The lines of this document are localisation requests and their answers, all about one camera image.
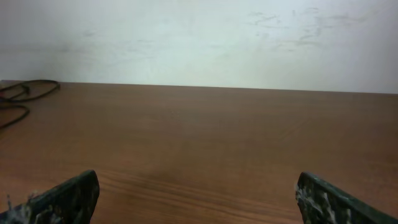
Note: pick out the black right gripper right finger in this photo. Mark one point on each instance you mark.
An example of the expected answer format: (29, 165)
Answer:
(322, 203)

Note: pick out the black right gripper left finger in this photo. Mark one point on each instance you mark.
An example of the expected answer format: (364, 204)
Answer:
(72, 202)

